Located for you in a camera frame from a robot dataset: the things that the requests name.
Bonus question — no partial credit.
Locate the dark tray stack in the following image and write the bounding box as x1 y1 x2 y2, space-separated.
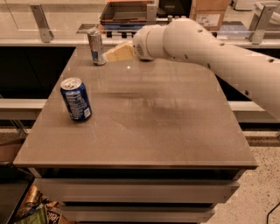
100 0 157 24

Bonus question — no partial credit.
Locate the right metal glass bracket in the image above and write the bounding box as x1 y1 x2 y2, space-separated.
249 5 276 45

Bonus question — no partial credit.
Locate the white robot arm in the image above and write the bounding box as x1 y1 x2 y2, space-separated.
132 18 280 120

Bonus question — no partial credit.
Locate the snack bags pile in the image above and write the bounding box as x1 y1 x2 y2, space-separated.
12 185 75 224

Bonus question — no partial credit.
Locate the blue Pepsi soda can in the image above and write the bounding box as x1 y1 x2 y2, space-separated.
60 77 92 122

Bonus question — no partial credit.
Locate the brown cardboard box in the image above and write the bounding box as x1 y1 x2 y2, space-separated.
189 0 229 31

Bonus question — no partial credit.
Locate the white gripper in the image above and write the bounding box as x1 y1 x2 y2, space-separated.
103 24 169 62

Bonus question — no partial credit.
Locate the metal glass bracket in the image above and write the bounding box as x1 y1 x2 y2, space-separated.
249 5 276 45
146 3 157 25
30 4 53 43

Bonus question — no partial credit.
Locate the middle metal glass bracket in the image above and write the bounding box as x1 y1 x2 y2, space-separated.
146 3 157 25

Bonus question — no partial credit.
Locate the slim silver-blue Red Bull can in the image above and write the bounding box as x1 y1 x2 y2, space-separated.
87 28 106 66

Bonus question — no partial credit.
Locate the dark bin at left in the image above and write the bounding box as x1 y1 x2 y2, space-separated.
0 162 34 224

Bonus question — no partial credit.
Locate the left metal glass bracket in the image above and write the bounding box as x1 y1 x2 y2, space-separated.
30 4 53 43

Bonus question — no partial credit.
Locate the grey cabinet drawer unit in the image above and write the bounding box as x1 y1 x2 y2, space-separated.
35 178 239 224

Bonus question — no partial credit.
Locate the black cable on floor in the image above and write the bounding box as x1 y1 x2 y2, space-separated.
265 200 280 224

